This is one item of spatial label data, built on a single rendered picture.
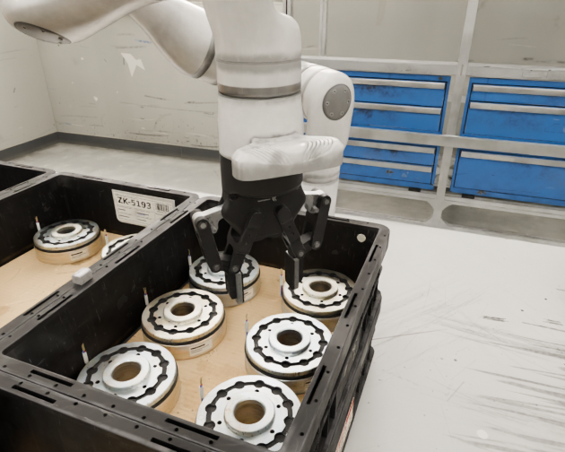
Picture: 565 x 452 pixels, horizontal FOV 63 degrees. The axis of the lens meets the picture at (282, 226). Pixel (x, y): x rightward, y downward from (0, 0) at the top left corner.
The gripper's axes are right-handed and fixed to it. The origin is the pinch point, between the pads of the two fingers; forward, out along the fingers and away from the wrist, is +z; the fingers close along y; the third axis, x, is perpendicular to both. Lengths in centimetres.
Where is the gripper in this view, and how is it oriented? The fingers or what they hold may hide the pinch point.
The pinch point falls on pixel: (265, 280)
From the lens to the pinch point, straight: 47.8
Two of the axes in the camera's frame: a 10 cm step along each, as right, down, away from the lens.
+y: -9.2, 1.9, -3.5
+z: 0.1, 8.9, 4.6
